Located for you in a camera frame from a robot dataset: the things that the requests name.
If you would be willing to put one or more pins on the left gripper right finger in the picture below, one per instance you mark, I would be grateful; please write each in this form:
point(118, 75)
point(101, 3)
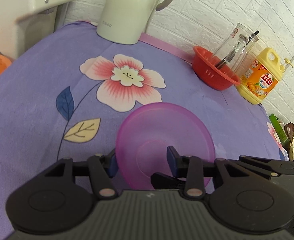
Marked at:
point(236, 197)

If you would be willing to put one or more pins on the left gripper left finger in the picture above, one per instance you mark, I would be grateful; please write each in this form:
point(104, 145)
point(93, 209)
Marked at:
point(63, 195)

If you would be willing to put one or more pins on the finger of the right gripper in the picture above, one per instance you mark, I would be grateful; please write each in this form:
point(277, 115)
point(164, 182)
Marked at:
point(266, 168)
point(161, 181)

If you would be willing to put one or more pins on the purple plastic bowl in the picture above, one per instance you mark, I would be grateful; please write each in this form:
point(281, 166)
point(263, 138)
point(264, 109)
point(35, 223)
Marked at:
point(145, 135)

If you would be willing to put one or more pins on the green box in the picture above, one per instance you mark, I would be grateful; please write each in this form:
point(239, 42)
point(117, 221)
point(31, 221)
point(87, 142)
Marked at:
point(279, 128)

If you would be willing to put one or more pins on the paper gift bag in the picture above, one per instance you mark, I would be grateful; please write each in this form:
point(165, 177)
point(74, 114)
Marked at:
point(289, 130)

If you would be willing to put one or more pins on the yellow detergent bottle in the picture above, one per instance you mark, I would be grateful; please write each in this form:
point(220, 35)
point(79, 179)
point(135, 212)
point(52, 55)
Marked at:
point(262, 76)

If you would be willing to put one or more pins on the purple floral tablecloth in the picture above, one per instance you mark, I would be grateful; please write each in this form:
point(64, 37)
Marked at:
point(49, 109)

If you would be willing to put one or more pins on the red plastic basket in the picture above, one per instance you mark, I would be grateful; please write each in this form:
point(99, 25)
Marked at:
point(218, 79)

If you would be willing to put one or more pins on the glass jar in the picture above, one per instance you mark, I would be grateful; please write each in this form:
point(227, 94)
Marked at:
point(237, 47)

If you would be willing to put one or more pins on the white thermos jug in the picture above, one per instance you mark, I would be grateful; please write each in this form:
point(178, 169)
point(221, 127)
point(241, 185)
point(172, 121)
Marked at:
point(123, 21)

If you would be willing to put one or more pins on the white water dispenser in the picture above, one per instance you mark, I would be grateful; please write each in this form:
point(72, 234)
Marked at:
point(23, 23)

